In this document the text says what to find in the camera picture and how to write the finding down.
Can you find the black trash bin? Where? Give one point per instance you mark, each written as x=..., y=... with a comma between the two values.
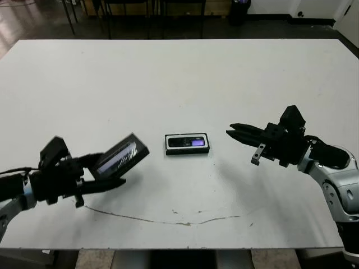
x=239, y=15

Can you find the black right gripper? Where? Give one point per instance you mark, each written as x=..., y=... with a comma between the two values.
x=286, y=148

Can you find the black box white inlay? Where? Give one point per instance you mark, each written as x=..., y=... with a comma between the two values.
x=185, y=152

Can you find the glossy black box lid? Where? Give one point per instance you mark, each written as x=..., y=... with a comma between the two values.
x=120, y=157

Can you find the wooden crate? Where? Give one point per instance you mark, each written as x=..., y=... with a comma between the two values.
x=216, y=7

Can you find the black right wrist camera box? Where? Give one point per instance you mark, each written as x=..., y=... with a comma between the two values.
x=291, y=117

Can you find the white door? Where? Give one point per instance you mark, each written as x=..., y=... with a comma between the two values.
x=347, y=14

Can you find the black camera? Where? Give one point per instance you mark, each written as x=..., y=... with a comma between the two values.
x=182, y=141

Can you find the grey chair black legs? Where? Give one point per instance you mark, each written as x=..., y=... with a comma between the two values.
x=71, y=26

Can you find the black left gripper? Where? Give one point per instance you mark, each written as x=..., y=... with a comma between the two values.
x=59, y=182

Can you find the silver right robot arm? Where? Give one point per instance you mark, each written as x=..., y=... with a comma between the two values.
x=345, y=196

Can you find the small black door stopper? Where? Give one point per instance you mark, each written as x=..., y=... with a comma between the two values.
x=300, y=14

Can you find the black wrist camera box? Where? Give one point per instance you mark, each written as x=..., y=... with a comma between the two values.
x=291, y=117
x=54, y=150

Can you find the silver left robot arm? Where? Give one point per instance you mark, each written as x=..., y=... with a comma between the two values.
x=11, y=207

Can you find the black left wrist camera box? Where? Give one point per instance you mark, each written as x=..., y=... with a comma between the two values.
x=54, y=150

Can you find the robot lower body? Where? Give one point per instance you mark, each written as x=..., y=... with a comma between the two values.
x=182, y=260

